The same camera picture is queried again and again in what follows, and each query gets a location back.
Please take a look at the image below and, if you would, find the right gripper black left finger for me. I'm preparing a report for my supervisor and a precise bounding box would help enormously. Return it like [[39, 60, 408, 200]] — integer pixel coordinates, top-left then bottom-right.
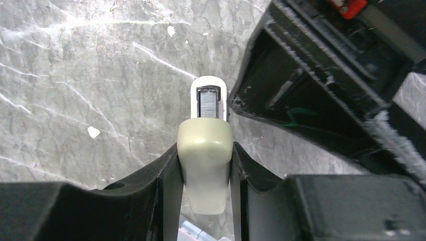
[[1, 146, 183, 240]]

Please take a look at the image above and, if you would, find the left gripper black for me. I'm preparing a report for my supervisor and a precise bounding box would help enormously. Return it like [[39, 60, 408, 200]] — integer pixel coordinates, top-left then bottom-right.
[[229, 1, 425, 186]]

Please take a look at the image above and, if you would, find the clear plastic screw organizer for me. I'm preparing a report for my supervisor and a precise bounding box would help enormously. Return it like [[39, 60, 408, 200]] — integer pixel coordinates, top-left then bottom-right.
[[176, 214, 231, 241]]

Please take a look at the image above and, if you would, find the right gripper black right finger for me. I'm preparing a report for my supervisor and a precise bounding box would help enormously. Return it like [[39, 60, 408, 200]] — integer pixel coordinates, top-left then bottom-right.
[[231, 142, 425, 240]]

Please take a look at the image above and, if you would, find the pale green white stapler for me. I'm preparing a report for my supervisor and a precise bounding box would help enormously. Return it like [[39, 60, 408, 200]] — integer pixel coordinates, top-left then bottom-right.
[[177, 76, 234, 215]]

